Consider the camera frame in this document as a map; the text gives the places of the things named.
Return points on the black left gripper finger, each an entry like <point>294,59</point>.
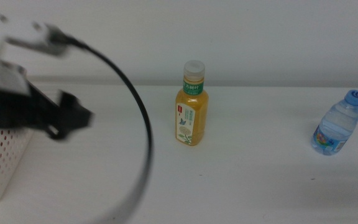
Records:
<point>79,118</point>
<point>68,98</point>

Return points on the clear water bottle blue cap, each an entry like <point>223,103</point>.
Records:
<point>337,127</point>

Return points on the yellow tea bottle white cap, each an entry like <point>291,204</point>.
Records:
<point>194,118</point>

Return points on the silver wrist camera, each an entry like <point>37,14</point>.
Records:
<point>39,46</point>

